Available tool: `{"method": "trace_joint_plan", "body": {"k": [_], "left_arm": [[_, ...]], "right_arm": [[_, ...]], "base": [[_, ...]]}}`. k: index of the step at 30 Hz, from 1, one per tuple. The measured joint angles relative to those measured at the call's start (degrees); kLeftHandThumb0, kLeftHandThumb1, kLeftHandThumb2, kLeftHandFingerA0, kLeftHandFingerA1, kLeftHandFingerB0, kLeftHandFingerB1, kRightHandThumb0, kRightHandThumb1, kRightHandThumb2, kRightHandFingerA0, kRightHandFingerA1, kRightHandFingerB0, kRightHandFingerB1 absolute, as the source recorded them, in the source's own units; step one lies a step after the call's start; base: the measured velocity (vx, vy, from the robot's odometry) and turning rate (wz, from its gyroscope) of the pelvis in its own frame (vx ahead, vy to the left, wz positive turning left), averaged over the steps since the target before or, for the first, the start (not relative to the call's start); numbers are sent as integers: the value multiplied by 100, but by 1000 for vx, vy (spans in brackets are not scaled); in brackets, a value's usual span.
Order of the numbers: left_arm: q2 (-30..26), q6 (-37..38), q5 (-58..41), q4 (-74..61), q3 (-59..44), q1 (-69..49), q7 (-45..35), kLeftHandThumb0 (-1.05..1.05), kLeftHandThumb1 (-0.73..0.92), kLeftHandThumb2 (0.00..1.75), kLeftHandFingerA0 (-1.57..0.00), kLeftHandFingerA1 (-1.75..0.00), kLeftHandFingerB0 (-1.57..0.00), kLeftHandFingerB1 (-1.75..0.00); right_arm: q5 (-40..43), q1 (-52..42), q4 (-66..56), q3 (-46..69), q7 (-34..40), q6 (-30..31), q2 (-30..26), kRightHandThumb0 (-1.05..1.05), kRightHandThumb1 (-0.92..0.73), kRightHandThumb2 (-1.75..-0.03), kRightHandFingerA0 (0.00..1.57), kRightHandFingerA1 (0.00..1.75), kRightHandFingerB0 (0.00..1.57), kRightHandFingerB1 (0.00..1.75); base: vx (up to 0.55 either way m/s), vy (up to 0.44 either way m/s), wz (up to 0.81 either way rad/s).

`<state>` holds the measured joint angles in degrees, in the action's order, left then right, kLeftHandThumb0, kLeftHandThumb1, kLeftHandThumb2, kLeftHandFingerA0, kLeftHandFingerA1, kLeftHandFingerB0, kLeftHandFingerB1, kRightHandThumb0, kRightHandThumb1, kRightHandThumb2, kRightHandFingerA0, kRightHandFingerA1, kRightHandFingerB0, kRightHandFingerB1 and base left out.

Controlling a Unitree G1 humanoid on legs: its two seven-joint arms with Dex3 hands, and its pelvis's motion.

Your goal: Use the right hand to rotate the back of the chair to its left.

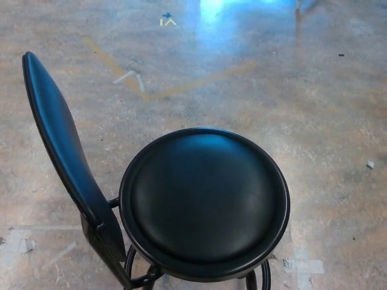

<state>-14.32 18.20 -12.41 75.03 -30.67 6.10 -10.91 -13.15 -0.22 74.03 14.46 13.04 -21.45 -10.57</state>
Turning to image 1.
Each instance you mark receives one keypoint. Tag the worn white tape patch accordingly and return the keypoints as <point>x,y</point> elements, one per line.
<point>13,246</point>

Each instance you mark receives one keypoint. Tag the white crossed tape patch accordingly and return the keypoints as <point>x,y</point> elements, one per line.
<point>305,266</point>

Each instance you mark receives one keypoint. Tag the black swivel bar chair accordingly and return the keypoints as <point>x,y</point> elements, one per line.
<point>205,196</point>

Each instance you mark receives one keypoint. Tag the pale metal furniture frame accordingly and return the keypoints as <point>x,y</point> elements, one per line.
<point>299,5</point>

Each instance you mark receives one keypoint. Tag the small white crumpled scrap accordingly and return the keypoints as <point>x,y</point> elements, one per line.
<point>370,165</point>

